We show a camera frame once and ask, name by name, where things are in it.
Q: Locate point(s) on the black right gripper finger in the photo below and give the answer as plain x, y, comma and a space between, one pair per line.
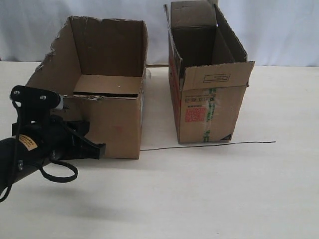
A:
80, 126

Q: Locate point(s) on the thin black wire line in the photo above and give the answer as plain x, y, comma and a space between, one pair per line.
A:
206, 145

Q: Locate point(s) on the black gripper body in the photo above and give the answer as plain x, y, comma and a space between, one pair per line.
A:
51, 142

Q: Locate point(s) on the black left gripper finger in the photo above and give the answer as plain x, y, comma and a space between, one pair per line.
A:
95, 150

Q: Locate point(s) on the taped cardboard box with flaps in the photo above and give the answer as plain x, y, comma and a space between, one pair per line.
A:
208, 71

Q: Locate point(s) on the torn cardboard box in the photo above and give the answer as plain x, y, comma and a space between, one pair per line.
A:
99, 67

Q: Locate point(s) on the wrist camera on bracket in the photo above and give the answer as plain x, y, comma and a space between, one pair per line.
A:
35, 104

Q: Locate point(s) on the white backdrop cloth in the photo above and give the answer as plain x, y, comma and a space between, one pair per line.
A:
273, 32

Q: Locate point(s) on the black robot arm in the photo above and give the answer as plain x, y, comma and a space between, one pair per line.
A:
12, 171

